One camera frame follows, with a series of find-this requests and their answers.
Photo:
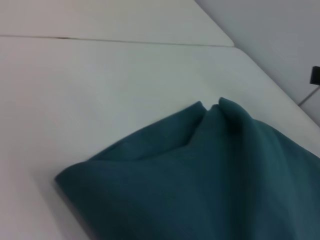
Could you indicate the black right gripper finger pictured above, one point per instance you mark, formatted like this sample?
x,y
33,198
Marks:
x,y
315,75

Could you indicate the teal FREE print T-shirt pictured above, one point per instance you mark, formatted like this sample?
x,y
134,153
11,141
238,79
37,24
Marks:
x,y
200,187

